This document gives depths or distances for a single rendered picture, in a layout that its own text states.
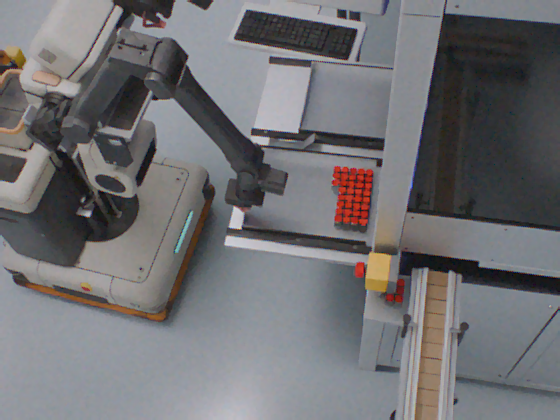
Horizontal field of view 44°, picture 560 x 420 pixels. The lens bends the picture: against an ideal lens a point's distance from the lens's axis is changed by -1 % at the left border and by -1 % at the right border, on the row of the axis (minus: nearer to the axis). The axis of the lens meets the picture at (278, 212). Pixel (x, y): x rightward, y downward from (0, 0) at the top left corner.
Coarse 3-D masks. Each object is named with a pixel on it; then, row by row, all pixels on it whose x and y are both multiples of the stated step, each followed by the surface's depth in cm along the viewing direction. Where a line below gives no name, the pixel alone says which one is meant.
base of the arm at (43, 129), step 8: (40, 104) 178; (48, 104) 178; (40, 112) 175; (48, 112) 172; (56, 112) 172; (32, 120) 175; (40, 120) 173; (48, 120) 172; (32, 128) 173; (40, 128) 174; (48, 128) 173; (56, 128) 172; (32, 136) 173; (40, 136) 175; (48, 136) 175; (56, 136) 174; (40, 144) 176; (48, 144) 177; (56, 144) 178
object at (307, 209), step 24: (288, 168) 202; (312, 168) 202; (360, 168) 201; (288, 192) 198; (312, 192) 198; (264, 216) 195; (288, 216) 194; (312, 216) 194; (336, 240) 188; (360, 240) 186
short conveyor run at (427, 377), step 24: (432, 288) 176; (456, 288) 175; (408, 312) 173; (432, 312) 173; (456, 312) 172; (408, 336) 170; (432, 336) 170; (456, 336) 169; (408, 360) 167; (432, 360) 167; (408, 384) 164; (432, 384) 164; (408, 408) 162; (432, 408) 161
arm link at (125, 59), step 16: (128, 32) 140; (112, 48) 143; (128, 48) 139; (144, 48) 140; (160, 48) 140; (176, 48) 142; (112, 64) 141; (128, 64) 138; (144, 64) 138; (160, 64) 139; (176, 64) 143; (96, 80) 150; (112, 80) 147; (144, 80) 142; (80, 96) 169; (96, 96) 155; (112, 96) 154; (80, 112) 163; (96, 112) 161; (64, 128) 167; (80, 128) 165
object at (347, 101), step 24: (312, 72) 218; (336, 72) 219; (360, 72) 217; (384, 72) 215; (312, 96) 215; (336, 96) 214; (360, 96) 213; (384, 96) 213; (312, 120) 210; (336, 120) 210; (360, 120) 209; (384, 120) 208
